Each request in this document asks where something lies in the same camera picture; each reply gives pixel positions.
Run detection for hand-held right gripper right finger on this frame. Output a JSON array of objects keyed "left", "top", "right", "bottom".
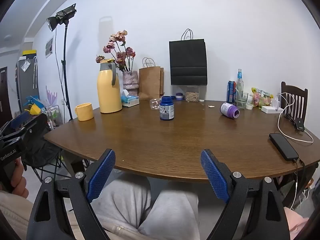
[{"left": 200, "top": 149, "right": 292, "bottom": 240}]

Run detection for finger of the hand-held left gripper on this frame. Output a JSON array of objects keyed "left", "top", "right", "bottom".
[
  {"left": 0, "top": 110, "right": 34, "bottom": 137},
  {"left": 0, "top": 114, "right": 48, "bottom": 147}
]

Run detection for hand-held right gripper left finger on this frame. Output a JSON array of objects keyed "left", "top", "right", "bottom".
[{"left": 26, "top": 149, "right": 117, "bottom": 240}]

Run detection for person's left forearm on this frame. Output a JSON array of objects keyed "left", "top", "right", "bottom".
[{"left": 0, "top": 190, "right": 34, "bottom": 240}]

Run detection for yellow cup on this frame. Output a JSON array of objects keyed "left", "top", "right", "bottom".
[{"left": 75, "top": 103, "right": 94, "bottom": 122}]

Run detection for purple cup with white label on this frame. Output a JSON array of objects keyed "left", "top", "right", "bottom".
[{"left": 220, "top": 102, "right": 240, "bottom": 119}]

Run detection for clear glass cup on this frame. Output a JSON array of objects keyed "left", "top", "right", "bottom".
[{"left": 149, "top": 98, "right": 162, "bottom": 110}]

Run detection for person's left hand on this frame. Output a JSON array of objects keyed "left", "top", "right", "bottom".
[{"left": 10, "top": 157, "right": 29, "bottom": 199}]

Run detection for blue and yellow toys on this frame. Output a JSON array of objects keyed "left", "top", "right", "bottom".
[{"left": 24, "top": 95, "right": 47, "bottom": 117}]

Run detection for black folding chair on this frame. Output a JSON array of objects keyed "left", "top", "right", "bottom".
[{"left": 22, "top": 130, "right": 68, "bottom": 183}]

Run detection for brown door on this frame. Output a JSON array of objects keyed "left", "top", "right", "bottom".
[{"left": 0, "top": 66, "right": 13, "bottom": 123}]

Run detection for grey refrigerator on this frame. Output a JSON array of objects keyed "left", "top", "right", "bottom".
[{"left": 15, "top": 56, "right": 40, "bottom": 111}]

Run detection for person's grey trousers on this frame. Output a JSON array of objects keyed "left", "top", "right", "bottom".
[{"left": 90, "top": 172, "right": 200, "bottom": 240}]

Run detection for black light stand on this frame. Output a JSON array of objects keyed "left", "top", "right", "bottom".
[{"left": 61, "top": 22, "right": 73, "bottom": 122}]

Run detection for black phone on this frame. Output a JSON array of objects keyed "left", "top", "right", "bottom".
[{"left": 269, "top": 133, "right": 300, "bottom": 161}]

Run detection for clear drinking glass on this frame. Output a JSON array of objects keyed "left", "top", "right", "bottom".
[{"left": 236, "top": 92, "right": 249, "bottom": 110}]

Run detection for tissue box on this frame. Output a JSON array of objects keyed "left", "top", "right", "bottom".
[{"left": 121, "top": 89, "right": 140, "bottom": 108}]

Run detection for blue plastic bottle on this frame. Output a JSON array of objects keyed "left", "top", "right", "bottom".
[{"left": 159, "top": 95, "right": 175, "bottom": 121}]

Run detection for clear container of nuts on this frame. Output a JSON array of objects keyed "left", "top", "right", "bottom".
[{"left": 185, "top": 85, "right": 200, "bottom": 103}]

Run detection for yellow thermos jug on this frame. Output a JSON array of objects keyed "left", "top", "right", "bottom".
[{"left": 97, "top": 59, "right": 123, "bottom": 114}]

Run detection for blue drink can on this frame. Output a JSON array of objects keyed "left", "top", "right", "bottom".
[{"left": 227, "top": 81, "right": 237, "bottom": 104}]

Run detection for white power strip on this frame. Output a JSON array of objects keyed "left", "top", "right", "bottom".
[{"left": 261, "top": 100, "right": 284, "bottom": 114}]

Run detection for colourful snack packets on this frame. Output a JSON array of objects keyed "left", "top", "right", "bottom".
[{"left": 251, "top": 87, "right": 274, "bottom": 107}]

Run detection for pink cloth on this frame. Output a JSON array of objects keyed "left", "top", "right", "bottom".
[{"left": 284, "top": 207, "right": 311, "bottom": 240}]

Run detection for glass bottle with blue cap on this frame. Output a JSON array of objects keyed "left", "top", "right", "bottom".
[{"left": 235, "top": 69, "right": 244, "bottom": 103}]

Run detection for black clip device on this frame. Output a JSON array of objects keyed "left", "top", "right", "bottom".
[{"left": 285, "top": 114, "right": 305, "bottom": 132}]

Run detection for pink vase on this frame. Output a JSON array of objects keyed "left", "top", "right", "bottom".
[{"left": 122, "top": 71, "right": 139, "bottom": 90}]

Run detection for brown paper bag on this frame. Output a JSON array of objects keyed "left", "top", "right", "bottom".
[{"left": 138, "top": 57, "right": 165, "bottom": 101}]

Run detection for dark wooden chair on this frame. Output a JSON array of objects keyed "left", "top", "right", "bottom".
[{"left": 280, "top": 81, "right": 309, "bottom": 123}]

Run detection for black studio light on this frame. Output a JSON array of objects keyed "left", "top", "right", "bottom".
[{"left": 47, "top": 3, "right": 77, "bottom": 32}]

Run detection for dried pink flowers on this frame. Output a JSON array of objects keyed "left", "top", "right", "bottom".
[{"left": 95, "top": 30, "right": 136, "bottom": 72}]

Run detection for black paper bag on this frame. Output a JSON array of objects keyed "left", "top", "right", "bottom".
[{"left": 169, "top": 29, "right": 208, "bottom": 86}]

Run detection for wire storage rack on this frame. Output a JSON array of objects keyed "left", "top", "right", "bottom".
[{"left": 46, "top": 104, "right": 63, "bottom": 131}]

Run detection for wall picture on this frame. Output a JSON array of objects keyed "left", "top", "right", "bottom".
[{"left": 45, "top": 37, "right": 54, "bottom": 58}]

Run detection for white charging cable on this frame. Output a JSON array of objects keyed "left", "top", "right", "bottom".
[{"left": 276, "top": 92, "right": 314, "bottom": 144}]

